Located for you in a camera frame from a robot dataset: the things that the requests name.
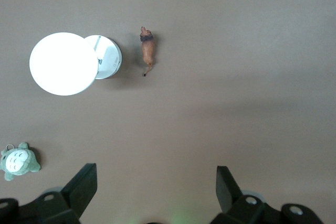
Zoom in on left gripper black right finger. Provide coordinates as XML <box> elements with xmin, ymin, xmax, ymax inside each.
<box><xmin>209</xmin><ymin>165</ymin><xmax>324</xmax><ymax>224</ymax></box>

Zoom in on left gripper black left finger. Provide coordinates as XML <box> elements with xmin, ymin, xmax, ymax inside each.
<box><xmin>0</xmin><ymin>163</ymin><xmax>98</xmax><ymax>224</ymax></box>

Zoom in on brown lion statue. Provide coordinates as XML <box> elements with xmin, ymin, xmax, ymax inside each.
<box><xmin>140</xmin><ymin>26</ymin><xmax>158</xmax><ymax>78</ymax></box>

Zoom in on grey green Totoro plush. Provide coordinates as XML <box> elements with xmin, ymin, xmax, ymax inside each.
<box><xmin>0</xmin><ymin>142</ymin><xmax>42</xmax><ymax>182</ymax></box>

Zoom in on white round desk lamp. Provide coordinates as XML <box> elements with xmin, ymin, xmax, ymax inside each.
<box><xmin>28</xmin><ymin>31</ymin><xmax>123</xmax><ymax>97</ymax></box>

